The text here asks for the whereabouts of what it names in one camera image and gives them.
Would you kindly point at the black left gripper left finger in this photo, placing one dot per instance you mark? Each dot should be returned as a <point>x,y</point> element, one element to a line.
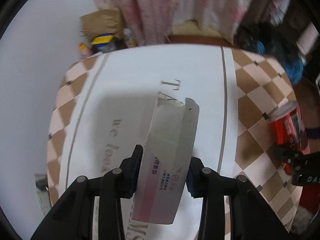
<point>71,217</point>

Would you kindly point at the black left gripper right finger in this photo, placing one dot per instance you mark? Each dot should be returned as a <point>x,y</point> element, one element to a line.
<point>251,217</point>

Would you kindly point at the red soda can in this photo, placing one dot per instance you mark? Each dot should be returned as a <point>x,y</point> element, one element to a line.
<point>288,130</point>

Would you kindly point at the white pink toothpaste box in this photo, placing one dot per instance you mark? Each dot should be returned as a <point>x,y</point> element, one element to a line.
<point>166,159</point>

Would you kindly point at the red blanket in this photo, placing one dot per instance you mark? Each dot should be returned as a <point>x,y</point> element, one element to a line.
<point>310,199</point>

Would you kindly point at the checkered tablecloth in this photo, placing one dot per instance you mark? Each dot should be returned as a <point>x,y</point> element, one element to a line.
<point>219,101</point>

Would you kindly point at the blue and black clothes pile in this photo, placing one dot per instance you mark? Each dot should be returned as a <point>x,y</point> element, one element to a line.
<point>265,39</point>

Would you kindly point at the brown paper bag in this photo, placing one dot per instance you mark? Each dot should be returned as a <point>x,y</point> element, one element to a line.
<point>103,21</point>

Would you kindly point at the pink floral curtain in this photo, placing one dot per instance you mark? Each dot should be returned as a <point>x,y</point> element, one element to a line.
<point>152,20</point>

